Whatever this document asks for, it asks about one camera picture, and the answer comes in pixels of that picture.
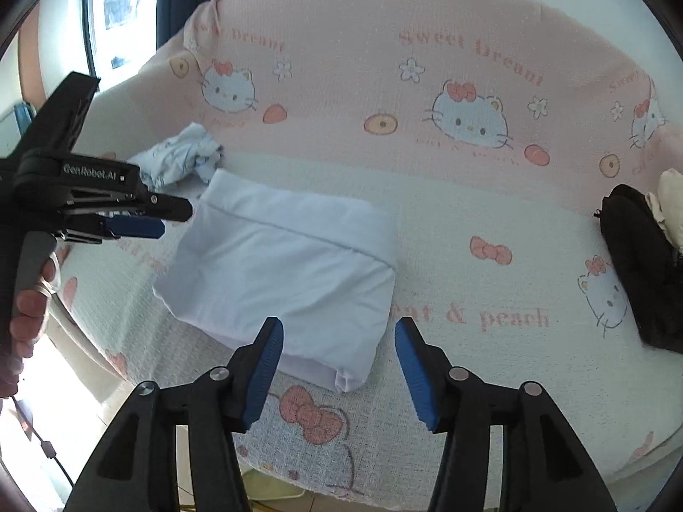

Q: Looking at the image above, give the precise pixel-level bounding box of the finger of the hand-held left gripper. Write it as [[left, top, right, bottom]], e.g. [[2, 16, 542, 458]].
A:
[[141, 192, 194, 222], [101, 216, 166, 241]]

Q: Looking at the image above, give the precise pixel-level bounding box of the yellow-green slipper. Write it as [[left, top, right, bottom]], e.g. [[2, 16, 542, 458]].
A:
[[240, 472, 305, 502]]

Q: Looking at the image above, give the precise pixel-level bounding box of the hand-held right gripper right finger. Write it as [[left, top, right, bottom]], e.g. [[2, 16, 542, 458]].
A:
[[394, 316, 621, 512]]

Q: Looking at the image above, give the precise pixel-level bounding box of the black cable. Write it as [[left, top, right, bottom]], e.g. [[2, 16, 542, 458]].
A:
[[11, 397, 76, 486]]

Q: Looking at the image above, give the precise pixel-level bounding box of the white t-shirt with navy trim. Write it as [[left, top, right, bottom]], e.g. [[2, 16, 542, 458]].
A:
[[153, 168, 398, 394]]

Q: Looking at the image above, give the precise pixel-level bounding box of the person's left hand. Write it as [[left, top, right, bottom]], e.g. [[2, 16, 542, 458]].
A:
[[0, 253, 62, 400]]

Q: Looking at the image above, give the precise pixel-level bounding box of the dark blue curtain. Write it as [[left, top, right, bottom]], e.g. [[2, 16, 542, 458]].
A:
[[157, 0, 453, 49]]

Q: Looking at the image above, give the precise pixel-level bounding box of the black folded cloth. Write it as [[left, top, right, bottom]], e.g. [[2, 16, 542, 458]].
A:
[[595, 184, 683, 355]]

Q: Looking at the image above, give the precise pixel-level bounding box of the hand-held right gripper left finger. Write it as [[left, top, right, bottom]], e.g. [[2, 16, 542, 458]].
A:
[[64, 316, 285, 512]]

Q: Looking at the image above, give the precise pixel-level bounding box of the beige folded cloth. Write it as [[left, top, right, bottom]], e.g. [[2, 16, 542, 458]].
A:
[[645, 169, 683, 251]]

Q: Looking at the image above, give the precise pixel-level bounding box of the pink cartoon printed sofa blanket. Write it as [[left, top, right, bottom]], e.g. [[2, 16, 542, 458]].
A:
[[50, 0, 683, 510]]

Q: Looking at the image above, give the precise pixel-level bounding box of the light blue cartoon printed garment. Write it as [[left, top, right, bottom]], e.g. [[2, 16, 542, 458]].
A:
[[128, 122, 225, 190]]

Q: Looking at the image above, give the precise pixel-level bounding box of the glass sliding door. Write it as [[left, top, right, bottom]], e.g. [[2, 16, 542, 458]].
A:
[[82, 0, 161, 91]]

